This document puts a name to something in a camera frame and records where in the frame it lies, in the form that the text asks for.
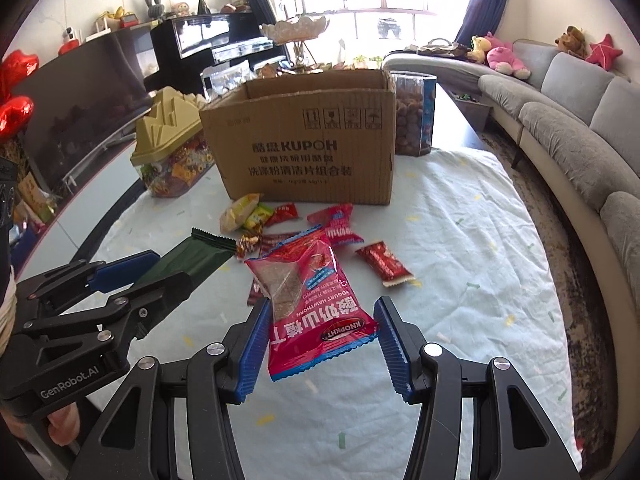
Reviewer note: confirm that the window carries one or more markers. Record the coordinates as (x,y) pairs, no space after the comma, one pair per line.
(400,15)

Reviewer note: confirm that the dark red snack packet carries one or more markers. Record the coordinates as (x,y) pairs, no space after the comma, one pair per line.
(255,292)
(277,240)

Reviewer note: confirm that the pale blue table cloth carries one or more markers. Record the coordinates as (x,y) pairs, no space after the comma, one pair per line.
(475,260)

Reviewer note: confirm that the grey curved sofa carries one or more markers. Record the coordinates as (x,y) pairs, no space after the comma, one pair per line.
(565,125)

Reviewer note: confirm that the red star plush toy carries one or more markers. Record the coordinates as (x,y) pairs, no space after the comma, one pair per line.
(604,52)

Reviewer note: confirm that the green yellow snack packet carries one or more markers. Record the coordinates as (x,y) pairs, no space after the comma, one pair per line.
(237,212)

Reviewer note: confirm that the small green yellow candy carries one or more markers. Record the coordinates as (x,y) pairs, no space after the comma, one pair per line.
(259,217)

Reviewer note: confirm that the pink plush toy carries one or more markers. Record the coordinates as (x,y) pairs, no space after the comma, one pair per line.
(505,57)

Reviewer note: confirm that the gold wrapped candy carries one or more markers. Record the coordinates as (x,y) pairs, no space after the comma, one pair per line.
(248,245)

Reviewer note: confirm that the brown cardboard box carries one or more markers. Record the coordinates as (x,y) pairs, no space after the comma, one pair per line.
(300,160)

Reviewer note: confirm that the glass cup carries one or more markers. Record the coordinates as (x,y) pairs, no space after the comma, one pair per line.
(412,120)

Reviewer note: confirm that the person's left hand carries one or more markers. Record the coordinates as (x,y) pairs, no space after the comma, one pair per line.
(65,421)

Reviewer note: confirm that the red spicy strip packet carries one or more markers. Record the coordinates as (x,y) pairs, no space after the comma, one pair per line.
(337,227)

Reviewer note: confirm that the large pink snack bag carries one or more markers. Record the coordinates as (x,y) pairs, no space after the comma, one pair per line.
(320,310)

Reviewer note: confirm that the yellow plush toy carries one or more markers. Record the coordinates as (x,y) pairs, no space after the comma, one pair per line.
(479,49)

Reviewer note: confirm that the black upright piano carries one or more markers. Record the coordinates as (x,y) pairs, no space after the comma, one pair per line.
(200,35)

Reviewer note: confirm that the grey toy bin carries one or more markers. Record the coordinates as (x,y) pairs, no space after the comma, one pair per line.
(472,110)

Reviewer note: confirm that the red packet white ends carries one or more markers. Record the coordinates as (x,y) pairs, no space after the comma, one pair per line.
(382,262)

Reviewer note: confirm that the blue curtain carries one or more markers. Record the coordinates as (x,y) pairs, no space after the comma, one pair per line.
(260,5)
(485,0)

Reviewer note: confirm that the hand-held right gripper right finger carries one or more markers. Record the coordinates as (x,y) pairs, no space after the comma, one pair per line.
(395,350)

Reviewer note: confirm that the small red candy packet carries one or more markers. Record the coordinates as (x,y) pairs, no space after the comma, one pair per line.
(282,213)

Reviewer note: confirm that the red heart balloon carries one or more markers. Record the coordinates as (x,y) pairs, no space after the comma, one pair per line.
(15,117)
(17,75)

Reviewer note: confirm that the dark green snack bar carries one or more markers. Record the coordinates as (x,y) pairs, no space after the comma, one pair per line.
(200,255)

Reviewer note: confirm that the small red box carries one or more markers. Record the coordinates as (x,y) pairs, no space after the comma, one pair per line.
(129,21)

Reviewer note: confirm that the grey bunny figure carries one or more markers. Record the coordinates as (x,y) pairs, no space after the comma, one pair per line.
(156,7)

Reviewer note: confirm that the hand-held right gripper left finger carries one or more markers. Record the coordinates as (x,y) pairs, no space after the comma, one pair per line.
(252,347)

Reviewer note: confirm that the patterned rug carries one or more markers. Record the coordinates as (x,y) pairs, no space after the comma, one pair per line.
(590,310)

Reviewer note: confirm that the heap of assorted snacks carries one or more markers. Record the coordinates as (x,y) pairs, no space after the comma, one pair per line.
(320,66)

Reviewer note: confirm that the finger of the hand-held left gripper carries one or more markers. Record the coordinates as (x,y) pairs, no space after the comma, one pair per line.
(125,266)
(150,302)

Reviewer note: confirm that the white tiered snack dish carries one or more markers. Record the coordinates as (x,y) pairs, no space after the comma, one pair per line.
(295,30)

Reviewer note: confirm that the person's left forearm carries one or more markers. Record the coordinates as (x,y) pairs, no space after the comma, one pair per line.
(6,310)

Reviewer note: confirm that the large curved television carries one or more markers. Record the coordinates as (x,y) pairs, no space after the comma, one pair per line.
(90,90)

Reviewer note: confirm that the small doll plush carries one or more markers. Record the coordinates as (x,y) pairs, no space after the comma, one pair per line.
(181,10)

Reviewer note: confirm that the white security camera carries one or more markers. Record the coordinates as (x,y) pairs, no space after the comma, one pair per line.
(71,34)

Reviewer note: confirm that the dark metronome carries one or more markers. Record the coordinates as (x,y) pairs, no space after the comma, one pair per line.
(203,7)

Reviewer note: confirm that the brown lion plush toy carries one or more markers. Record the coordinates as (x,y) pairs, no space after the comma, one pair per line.
(571,41)

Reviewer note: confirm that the brown handbag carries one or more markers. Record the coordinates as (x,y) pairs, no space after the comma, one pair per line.
(442,48)

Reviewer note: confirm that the brown football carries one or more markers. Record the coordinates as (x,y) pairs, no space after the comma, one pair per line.
(235,8)

